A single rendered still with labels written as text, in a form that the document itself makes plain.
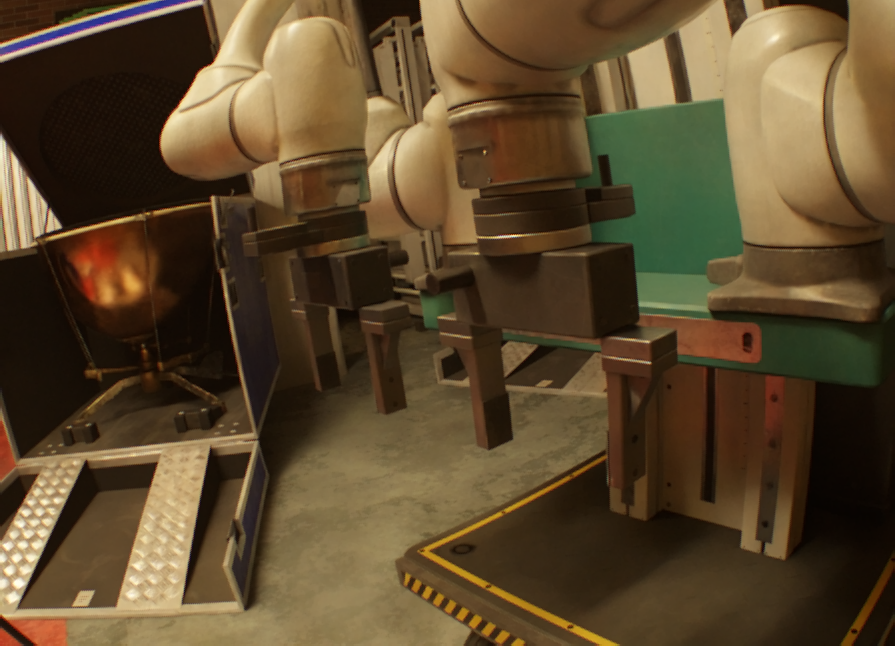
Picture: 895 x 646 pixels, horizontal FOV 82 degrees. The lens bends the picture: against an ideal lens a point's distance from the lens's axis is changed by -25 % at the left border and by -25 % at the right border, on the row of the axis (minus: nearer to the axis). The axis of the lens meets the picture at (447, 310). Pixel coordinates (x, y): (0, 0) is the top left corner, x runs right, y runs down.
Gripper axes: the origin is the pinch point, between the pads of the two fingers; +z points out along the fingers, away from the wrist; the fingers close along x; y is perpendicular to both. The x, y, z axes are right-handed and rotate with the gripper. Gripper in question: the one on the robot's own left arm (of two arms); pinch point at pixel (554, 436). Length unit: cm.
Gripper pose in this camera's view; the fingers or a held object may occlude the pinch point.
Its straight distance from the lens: 47.2
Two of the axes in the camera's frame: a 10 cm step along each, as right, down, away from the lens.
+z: 1.3, 9.8, 1.8
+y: -7.9, 2.1, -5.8
